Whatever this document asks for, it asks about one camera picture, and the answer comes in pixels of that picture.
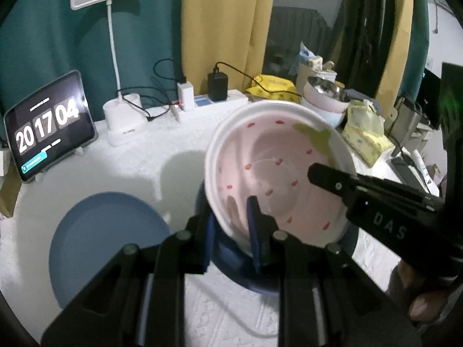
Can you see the teal curtain left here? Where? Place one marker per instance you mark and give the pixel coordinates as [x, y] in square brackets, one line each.
[42, 40]

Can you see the yellow curtain right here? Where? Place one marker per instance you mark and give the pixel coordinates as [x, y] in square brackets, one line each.
[392, 76]

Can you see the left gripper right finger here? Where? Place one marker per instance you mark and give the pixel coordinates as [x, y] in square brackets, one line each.
[325, 299]

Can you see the white desk lamp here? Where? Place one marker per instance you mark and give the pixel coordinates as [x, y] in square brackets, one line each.
[125, 117]

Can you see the cardboard box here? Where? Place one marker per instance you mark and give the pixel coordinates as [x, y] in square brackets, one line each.
[10, 189]

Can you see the yellow curtain left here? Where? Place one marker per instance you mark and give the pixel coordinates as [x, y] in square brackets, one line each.
[230, 31]

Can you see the black power adapter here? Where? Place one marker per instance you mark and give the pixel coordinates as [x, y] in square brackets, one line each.
[217, 86]

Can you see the tablet showing clock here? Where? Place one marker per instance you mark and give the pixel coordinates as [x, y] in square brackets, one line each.
[49, 125]

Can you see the teal curtain right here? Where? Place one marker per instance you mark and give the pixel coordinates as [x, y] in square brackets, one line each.
[418, 51]

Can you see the white power strip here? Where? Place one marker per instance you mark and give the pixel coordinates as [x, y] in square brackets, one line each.
[205, 107]

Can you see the white utensil basket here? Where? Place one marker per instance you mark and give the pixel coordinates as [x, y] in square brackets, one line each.
[310, 65]

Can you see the blue plate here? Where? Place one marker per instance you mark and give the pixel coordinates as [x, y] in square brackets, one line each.
[92, 232]

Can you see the yellow curtain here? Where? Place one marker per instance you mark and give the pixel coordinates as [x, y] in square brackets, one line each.
[392, 76]
[230, 31]

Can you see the dark blue bowl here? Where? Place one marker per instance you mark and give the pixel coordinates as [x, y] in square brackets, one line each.
[238, 266]

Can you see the pink strawberry bowl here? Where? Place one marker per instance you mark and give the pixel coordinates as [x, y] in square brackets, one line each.
[265, 149]

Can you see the small white box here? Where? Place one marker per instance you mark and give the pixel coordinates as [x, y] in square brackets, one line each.
[5, 160]

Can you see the yellow tissue pack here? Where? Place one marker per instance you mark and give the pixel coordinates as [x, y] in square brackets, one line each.
[364, 132]

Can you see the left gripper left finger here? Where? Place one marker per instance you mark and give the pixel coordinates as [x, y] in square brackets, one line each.
[137, 299]

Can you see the steel thermos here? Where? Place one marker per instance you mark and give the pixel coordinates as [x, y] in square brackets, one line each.
[402, 121]

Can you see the person right hand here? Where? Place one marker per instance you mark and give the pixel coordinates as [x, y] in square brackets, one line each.
[424, 302]

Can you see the yellow wipes pack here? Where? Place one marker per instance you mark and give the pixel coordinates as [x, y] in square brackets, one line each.
[274, 88]

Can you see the stacked pink blue bowls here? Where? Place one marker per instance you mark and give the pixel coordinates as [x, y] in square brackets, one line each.
[326, 99]

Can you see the teal curtain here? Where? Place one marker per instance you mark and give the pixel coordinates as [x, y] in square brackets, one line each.
[418, 51]
[42, 40]

